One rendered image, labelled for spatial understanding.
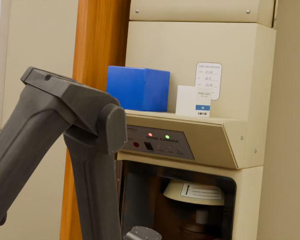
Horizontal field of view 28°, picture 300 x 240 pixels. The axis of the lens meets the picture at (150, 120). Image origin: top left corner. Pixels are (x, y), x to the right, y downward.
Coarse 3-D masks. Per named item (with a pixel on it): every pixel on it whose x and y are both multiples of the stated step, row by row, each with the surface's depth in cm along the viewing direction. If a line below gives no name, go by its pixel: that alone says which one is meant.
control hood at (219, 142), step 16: (128, 112) 125; (144, 112) 123; (160, 112) 126; (160, 128) 123; (176, 128) 120; (192, 128) 118; (208, 128) 116; (224, 128) 114; (240, 128) 120; (192, 144) 122; (208, 144) 119; (224, 144) 117; (240, 144) 121; (192, 160) 126; (208, 160) 123; (224, 160) 121; (240, 160) 121
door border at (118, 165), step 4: (116, 160) 139; (116, 164) 139; (120, 164) 138; (116, 168) 139; (120, 168) 138; (116, 172) 139; (120, 172) 138; (116, 176) 139; (120, 176) 138; (116, 180) 139; (120, 180) 138; (120, 184) 138
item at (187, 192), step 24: (144, 168) 135; (168, 168) 131; (120, 192) 138; (144, 192) 135; (168, 192) 131; (192, 192) 128; (216, 192) 125; (120, 216) 138; (144, 216) 135; (168, 216) 131; (192, 216) 128; (216, 216) 125
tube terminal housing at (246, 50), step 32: (128, 32) 139; (160, 32) 134; (192, 32) 130; (224, 32) 125; (256, 32) 122; (128, 64) 139; (160, 64) 134; (192, 64) 130; (224, 64) 125; (256, 64) 123; (224, 96) 125; (256, 96) 125; (256, 128) 127; (160, 160) 134; (256, 160) 129; (256, 192) 130; (256, 224) 132
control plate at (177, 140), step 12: (132, 132) 129; (144, 132) 127; (156, 132) 124; (168, 132) 123; (180, 132) 121; (132, 144) 132; (144, 144) 130; (156, 144) 128; (168, 144) 126; (180, 144) 124; (180, 156) 127; (192, 156) 125
